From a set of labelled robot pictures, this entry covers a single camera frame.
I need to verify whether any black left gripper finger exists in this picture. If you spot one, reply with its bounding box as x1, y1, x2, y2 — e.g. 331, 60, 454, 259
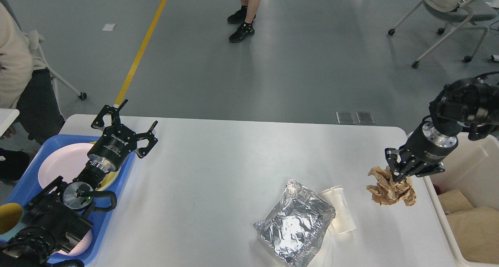
133, 121, 159, 159
91, 99, 129, 136

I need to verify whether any yellow plate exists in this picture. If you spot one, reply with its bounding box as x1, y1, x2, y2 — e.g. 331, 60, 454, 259
88, 140, 122, 191

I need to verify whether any brown paper bag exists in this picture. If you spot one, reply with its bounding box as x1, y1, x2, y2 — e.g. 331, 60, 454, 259
447, 207, 499, 265

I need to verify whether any white chair frame left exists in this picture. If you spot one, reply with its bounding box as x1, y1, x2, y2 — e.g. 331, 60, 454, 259
27, 29, 88, 115

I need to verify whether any pink ribbed mug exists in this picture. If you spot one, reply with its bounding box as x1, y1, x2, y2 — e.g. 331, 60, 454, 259
57, 230, 93, 256

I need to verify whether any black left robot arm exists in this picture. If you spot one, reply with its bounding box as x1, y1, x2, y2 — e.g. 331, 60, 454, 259
1, 100, 157, 267

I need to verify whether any large crumpled foil sheet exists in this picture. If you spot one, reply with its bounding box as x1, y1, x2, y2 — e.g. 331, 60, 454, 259
253, 179, 336, 267

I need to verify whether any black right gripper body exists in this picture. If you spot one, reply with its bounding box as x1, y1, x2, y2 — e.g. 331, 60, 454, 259
402, 121, 458, 164

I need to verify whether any person in cream sweater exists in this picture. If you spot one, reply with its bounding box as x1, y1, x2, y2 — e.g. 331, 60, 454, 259
0, 0, 66, 182

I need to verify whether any teal mug yellow inside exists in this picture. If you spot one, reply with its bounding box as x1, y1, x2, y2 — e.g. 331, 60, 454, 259
0, 203, 25, 242

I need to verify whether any brown bag inside bin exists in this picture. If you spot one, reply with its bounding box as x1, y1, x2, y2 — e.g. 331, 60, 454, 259
438, 189, 474, 214

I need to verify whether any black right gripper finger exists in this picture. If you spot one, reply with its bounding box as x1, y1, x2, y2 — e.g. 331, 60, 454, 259
405, 160, 445, 177
384, 148, 419, 182

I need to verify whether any white plastic bin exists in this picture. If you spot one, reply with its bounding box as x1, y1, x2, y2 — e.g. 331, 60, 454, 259
414, 133, 499, 267

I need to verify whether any pink plate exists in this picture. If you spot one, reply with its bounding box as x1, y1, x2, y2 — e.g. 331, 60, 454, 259
38, 143, 94, 188

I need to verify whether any white paper cup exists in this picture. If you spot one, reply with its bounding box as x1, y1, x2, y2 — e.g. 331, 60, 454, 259
319, 186, 357, 235

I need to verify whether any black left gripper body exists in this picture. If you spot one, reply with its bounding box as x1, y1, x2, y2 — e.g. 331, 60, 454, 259
87, 131, 137, 172

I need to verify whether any white rolling office chair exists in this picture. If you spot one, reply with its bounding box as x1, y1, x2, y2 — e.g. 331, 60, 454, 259
388, 0, 498, 69

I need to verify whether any brown paper ball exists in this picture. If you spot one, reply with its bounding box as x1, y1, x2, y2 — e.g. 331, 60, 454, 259
366, 166, 417, 206

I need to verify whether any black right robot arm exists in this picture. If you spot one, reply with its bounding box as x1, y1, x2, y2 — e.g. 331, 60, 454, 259
385, 72, 499, 182

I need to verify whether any person in black sneakers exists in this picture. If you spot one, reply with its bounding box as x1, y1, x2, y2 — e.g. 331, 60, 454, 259
227, 0, 261, 43

